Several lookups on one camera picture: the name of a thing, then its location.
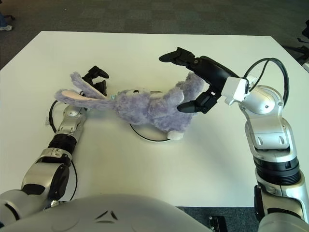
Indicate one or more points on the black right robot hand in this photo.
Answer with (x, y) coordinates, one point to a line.
(212, 70)

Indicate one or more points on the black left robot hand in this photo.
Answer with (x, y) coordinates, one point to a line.
(96, 71)

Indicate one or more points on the purple plush bunny doll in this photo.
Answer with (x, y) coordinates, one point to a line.
(144, 106)

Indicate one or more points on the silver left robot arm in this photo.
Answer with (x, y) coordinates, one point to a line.
(48, 174)

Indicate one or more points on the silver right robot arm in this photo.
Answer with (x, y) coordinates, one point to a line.
(265, 135)

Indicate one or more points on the white plate with black rim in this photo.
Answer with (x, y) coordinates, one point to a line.
(154, 137)

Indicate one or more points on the black office chair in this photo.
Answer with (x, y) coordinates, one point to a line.
(301, 48)

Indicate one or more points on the white sneaker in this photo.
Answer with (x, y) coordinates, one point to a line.
(6, 28)

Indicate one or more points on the person leg in jeans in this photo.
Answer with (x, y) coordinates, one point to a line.
(2, 20)

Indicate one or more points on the grey robot torso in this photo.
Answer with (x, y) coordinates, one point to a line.
(108, 217)

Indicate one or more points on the black metal bracket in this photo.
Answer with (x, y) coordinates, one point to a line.
(217, 223)

